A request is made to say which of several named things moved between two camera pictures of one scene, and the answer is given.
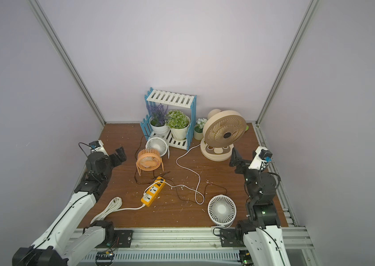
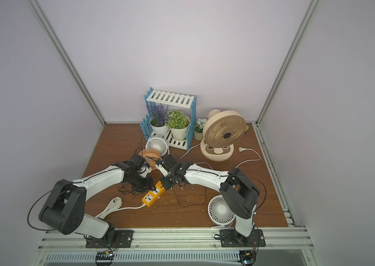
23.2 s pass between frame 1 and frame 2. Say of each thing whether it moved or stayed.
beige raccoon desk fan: stayed
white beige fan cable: moved
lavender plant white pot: stayed
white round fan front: stayed
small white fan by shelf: stayed
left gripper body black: moved
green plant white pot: stayed
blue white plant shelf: stayed
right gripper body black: moved
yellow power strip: stayed
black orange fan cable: moved
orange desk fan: stayed
